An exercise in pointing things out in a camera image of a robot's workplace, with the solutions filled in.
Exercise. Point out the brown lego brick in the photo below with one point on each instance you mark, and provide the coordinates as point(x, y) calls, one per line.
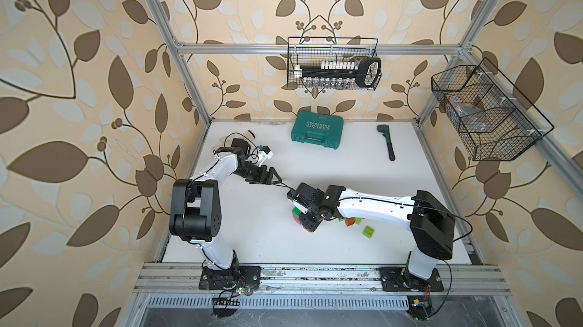
point(350, 221)

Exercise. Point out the aluminium front rail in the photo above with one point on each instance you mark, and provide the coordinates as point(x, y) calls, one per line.
point(320, 279)

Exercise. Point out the black wire basket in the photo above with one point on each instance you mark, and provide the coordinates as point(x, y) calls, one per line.
point(516, 124)
point(314, 50)

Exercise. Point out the green plastic tool case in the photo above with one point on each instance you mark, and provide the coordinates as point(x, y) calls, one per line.
point(318, 129)

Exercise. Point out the small circuit board right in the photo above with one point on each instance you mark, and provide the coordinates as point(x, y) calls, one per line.
point(419, 309)

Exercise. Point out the black white socket tool set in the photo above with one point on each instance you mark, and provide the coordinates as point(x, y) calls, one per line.
point(362, 73)

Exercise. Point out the black wire basket centre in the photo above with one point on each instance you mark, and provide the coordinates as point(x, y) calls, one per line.
point(314, 50)

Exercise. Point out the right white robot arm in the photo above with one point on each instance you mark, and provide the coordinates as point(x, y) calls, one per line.
point(431, 224)

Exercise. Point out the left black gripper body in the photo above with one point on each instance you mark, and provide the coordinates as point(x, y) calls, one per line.
point(255, 175)

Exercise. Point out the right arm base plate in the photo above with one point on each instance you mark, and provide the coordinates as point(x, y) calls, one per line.
point(399, 279)

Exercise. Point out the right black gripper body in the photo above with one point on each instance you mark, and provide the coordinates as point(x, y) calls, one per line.
point(310, 219)

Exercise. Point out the black wire basket right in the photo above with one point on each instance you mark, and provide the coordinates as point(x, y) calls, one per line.
point(516, 124)

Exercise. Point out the lime green small lego brick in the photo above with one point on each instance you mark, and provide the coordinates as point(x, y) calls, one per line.
point(368, 232)

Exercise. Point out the plastic bag in basket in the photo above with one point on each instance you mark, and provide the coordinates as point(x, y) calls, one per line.
point(467, 118)

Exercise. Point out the green black wrench tool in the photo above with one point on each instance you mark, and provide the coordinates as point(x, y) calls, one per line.
point(385, 131)

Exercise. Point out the green square lego brick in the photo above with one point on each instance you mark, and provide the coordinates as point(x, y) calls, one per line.
point(296, 212)

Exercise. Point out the small circuit board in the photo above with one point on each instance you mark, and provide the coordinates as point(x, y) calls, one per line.
point(419, 309)
point(228, 301)

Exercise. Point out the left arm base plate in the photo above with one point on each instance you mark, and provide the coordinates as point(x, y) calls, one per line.
point(230, 277)

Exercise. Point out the small circuit board left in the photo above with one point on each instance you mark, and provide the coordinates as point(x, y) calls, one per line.
point(228, 301)

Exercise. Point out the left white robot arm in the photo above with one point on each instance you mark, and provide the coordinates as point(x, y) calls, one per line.
point(196, 214)

